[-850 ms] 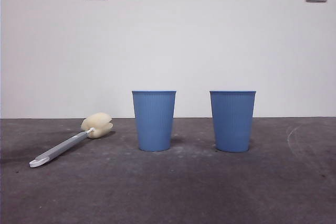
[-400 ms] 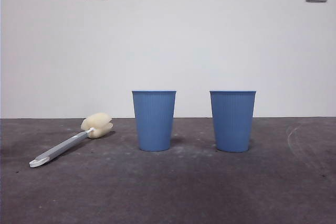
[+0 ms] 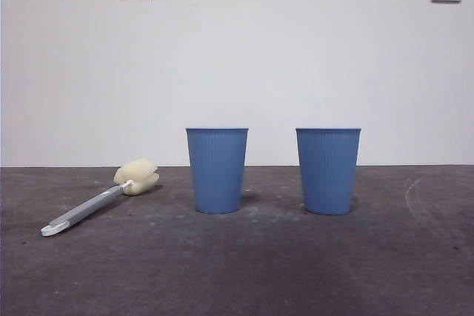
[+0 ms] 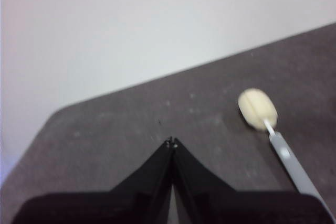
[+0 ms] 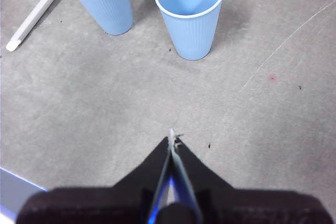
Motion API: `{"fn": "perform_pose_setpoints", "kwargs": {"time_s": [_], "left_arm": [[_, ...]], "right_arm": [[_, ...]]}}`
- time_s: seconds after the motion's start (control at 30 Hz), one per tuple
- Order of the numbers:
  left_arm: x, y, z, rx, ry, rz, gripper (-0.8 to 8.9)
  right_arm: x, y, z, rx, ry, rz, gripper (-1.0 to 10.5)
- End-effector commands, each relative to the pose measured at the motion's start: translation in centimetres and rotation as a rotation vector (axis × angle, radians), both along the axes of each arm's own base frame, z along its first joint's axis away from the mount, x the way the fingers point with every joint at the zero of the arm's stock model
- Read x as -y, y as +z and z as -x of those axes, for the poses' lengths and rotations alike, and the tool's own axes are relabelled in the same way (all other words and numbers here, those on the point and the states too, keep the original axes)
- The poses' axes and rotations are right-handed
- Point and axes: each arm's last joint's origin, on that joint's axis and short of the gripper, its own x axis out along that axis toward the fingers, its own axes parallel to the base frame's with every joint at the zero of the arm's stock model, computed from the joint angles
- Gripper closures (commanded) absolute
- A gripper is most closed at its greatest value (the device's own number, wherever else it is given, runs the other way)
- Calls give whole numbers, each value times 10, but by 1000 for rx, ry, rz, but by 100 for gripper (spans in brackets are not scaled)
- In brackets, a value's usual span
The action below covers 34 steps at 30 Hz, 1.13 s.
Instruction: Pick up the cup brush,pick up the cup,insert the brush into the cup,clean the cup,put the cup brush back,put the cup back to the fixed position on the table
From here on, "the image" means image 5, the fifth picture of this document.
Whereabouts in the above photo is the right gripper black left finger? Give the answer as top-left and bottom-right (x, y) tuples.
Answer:
(15, 136), (171, 224)

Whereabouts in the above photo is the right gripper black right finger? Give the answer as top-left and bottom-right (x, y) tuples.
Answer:
(174, 142), (334, 224)

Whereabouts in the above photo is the blue ribbed plastic cup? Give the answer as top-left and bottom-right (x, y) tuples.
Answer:
(154, 0), (226, 61)
(62, 0), (134, 36)

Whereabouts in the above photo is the grey-handled sponge cup brush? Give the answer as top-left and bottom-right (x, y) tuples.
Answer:
(5, 0), (65, 52)

